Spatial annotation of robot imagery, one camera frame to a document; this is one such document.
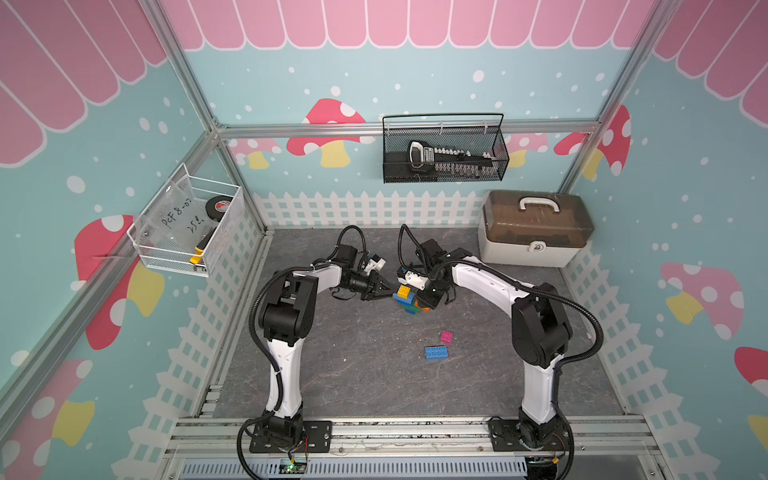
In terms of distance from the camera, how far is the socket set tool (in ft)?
2.92

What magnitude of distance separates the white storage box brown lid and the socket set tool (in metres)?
0.14

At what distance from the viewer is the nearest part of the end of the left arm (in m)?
0.89

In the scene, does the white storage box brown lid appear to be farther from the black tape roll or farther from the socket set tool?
the black tape roll

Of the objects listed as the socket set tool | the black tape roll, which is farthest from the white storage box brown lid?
the black tape roll

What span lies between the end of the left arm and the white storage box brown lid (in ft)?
1.30
